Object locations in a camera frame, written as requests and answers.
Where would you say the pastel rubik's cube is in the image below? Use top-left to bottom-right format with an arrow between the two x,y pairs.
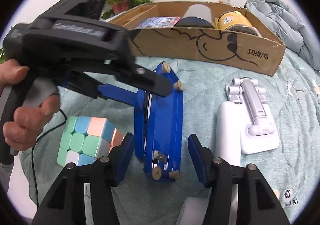
57,116 -> 124,166

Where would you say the blue stapler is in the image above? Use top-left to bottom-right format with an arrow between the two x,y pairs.
135,62 -> 183,182

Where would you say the white phone stand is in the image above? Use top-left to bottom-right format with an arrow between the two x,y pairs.
215,77 -> 280,166

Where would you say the person's left hand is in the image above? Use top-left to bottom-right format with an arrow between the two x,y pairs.
1,59 -> 60,151

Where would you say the colourful booklet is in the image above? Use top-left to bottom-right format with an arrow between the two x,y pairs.
136,16 -> 180,29

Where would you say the green leaf plant left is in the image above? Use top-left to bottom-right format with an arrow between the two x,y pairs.
0,48 -> 6,64

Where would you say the silver cylinder bottle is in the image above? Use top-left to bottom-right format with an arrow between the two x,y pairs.
174,4 -> 215,29

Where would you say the cardboard box tray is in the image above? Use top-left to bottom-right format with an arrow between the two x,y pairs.
109,1 -> 286,76

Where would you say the green quilted bedspread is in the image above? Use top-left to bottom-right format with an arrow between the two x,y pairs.
21,49 -> 319,224

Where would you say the yellow jar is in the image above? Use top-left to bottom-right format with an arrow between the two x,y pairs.
217,10 -> 258,36

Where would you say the folded grey-green duvet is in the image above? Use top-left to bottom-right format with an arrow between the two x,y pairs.
245,0 -> 319,70

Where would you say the black cable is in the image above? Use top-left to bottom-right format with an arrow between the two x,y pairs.
31,108 -> 67,207

